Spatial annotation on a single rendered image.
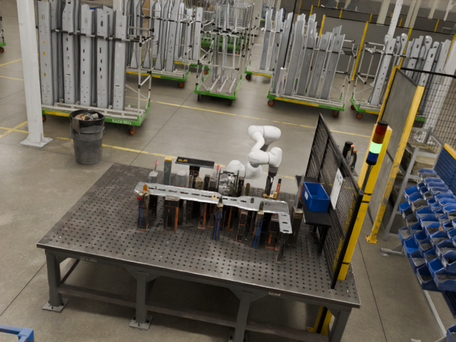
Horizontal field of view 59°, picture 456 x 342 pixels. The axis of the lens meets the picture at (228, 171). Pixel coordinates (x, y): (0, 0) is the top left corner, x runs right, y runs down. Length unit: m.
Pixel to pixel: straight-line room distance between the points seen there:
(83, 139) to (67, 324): 3.07
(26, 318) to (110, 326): 0.70
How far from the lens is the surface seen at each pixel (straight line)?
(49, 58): 7.79
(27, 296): 4.18
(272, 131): 3.92
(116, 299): 3.71
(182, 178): 3.72
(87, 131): 6.12
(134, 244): 3.49
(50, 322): 3.92
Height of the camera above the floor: 2.79
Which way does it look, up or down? 26 degrees down
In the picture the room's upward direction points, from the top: 8 degrees clockwise
